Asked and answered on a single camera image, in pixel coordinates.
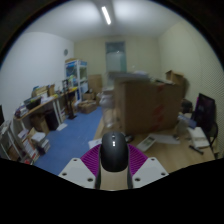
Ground pile of books on floor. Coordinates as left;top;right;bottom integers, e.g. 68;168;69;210
29;131;51;155

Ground cluttered wooden side desk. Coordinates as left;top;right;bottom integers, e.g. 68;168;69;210
13;84;81;123

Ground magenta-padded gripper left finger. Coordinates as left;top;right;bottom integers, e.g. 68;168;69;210
58;143;102;190

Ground blue and white display cabinet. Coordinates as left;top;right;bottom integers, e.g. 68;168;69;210
64;59;89;101

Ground white shelf unit with books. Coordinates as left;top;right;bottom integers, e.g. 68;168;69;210
0;119;41;165

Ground ceiling tube light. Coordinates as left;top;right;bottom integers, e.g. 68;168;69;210
100;5;113;26

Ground small open cardboard box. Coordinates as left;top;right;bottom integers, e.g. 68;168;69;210
165;69;188;98

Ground grey door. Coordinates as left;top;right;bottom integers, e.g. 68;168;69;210
105;41;128;79

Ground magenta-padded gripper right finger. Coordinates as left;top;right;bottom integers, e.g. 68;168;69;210
126;143;170;190

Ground large brown cardboard box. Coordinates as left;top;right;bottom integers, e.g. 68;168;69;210
114;78;185;136

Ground stacked brown cardboard boxes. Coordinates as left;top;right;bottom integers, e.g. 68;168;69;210
87;73;104;96

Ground black marker pen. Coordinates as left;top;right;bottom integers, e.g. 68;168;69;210
188;144;205;155

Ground open white notebook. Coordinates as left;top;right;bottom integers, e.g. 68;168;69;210
187;126;211;149

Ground black computer monitor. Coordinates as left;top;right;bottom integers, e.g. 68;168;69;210
194;93;217;134

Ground open cardboard box on floor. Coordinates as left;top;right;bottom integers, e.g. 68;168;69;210
78;99;98;115

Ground black floor stand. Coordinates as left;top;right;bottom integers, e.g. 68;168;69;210
62;78;78;120

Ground black coiled cable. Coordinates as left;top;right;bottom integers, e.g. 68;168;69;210
123;134;135;144

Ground black computer mouse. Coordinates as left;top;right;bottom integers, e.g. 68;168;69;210
99;131;130;173

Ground black computer tower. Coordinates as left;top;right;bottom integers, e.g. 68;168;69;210
44;109;60;132

